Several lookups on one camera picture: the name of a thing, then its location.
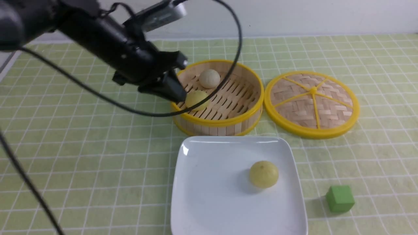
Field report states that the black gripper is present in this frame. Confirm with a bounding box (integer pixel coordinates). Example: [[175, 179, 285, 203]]
[[112, 39, 188, 103]]

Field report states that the bamboo steamer basket yellow rim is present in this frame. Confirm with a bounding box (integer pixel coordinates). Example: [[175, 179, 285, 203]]
[[173, 60, 264, 136]]

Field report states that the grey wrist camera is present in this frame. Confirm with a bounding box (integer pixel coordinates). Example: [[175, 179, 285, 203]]
[[123, 0, 187, 32]]

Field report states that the white square plate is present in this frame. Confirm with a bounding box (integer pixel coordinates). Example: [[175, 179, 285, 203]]
[[170, 136, 309, 235]]

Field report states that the white steamed bun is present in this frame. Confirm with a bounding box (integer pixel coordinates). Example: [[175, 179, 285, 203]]
[[199, 69, 220, 89]]

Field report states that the green cube block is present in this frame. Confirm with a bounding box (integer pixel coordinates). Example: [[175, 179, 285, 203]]
[[325, 185, 355, 213]]

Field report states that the woven bamboo steamer lid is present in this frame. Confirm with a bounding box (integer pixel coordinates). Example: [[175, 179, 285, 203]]
[[264, 71, 360, 139]]

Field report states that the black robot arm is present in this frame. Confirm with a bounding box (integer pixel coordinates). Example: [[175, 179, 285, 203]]
[[0, 0, 187, 102]]

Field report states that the black cable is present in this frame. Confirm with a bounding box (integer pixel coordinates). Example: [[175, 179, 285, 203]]
[[0, 0, 244, 235]]

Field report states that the yellow steamed bun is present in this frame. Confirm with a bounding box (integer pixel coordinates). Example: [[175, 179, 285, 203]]
[[185, 90, 210, 111], [249, 161, 279, 189]]

